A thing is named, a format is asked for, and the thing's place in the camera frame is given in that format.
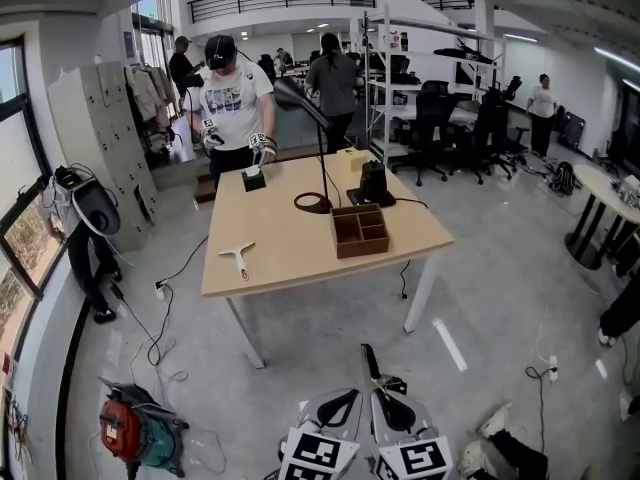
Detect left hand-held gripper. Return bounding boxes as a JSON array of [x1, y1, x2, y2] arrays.
[[277, 388, 362, 480]]

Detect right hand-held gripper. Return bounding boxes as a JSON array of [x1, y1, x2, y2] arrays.
[[369, 390, 455, 480]]

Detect brown wooden organizer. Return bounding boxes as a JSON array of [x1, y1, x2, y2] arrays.
[[329, 202, 391, 260]]

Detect person's white shoe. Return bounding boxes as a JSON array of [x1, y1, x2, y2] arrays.
[[478, 401, 515, 440], [456, 439, 502, 480]]

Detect person's black trousers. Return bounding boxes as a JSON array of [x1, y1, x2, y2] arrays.
[[491, 429, 550, 480]]

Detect white and red squeegee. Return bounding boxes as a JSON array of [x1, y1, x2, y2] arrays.
[[218, 240, 256, 282]]

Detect black kettle base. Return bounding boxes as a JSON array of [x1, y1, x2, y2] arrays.
[[346, 187, 397, 209]]

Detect red and green vacuum cleaner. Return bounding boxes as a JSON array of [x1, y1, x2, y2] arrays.
[[98, 377, 191, 470]]

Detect black electric kettle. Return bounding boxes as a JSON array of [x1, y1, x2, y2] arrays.
[[358, 159, 389, 204]]

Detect black tissue box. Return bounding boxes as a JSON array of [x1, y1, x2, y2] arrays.
[[241, 166, 268, 193]]

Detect beige box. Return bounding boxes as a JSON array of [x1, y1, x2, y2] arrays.
[[335, 148, 374, 172]]

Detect black office chair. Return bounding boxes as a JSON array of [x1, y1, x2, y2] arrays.
[[449, 75, 531, 185], [391, 80, 462, 187]]

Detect round white table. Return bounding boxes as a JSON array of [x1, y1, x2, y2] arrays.
[[564, 162, 640, 272]]

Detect black desk lamp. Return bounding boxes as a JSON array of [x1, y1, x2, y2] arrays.
[[272, 76, 335, 216]]

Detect grey and black backpack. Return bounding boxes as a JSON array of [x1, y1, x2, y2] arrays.
[[71, 176, 123, 238]]

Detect grey locker cabinet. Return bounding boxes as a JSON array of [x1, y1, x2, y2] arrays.
[[47, 61, 159, 254]]

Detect white shelving rack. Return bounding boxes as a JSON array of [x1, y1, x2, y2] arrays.
[[362, 10, 507, 170]]

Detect black-framed window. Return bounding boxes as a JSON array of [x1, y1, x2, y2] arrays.
[[0, 37, 69, 369]]

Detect clothes rack with coats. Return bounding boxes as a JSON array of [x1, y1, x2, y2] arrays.
[[124, 62, 174, 155]]

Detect black floor cable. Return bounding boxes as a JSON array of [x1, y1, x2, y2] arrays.
[[115, 281, 177, 368]]

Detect black kettle cable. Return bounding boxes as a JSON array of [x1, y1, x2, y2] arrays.
[[393, 196, 431, 302]]

